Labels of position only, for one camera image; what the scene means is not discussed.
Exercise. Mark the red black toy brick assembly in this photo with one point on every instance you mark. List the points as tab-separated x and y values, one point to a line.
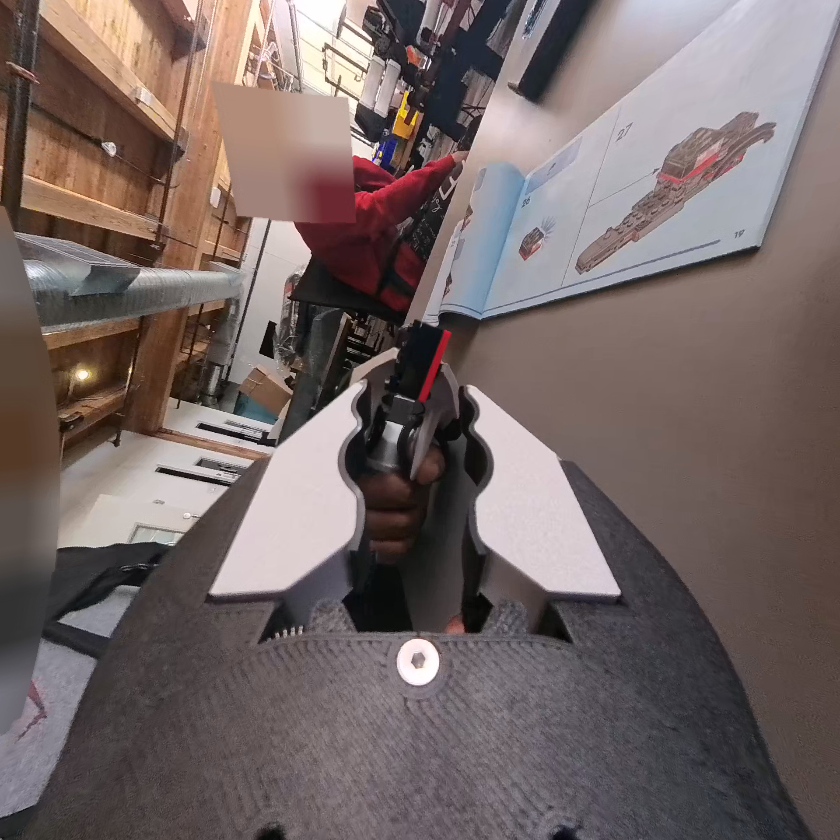
423	361

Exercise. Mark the white sprinkler head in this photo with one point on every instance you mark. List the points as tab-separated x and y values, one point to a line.
110	149

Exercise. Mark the cardboard box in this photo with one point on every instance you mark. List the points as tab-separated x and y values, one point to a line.
266	390

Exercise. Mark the person's left hand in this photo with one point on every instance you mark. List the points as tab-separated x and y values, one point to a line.
394	512

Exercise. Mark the person's black jacket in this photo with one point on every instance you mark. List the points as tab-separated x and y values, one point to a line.
98	577

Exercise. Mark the black case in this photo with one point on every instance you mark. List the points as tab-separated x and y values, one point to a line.
551	46

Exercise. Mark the silver ventilation duct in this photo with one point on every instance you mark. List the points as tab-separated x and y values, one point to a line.
131	289

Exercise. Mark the yellow bin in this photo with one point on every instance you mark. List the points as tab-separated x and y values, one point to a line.
407	118

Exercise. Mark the black ceiling pipe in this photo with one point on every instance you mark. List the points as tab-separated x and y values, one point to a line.
65	128

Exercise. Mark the black monitor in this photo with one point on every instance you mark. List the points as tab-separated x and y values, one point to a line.
268	340

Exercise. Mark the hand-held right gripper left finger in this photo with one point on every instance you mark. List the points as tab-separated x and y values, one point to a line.
295	518

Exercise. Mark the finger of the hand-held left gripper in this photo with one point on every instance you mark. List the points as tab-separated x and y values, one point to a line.
379	375
441	400

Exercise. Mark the grey metal table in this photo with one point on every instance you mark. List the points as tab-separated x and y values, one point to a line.
315	374

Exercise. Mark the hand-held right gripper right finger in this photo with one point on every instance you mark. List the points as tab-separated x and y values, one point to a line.
544	525

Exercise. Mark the person's left forearm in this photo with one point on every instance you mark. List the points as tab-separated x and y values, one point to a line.
384	597

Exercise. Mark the toy brick instruction booklet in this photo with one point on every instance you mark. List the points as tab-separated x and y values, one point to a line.
656	184

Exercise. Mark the grey desk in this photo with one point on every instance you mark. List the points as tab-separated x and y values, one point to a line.
689	459

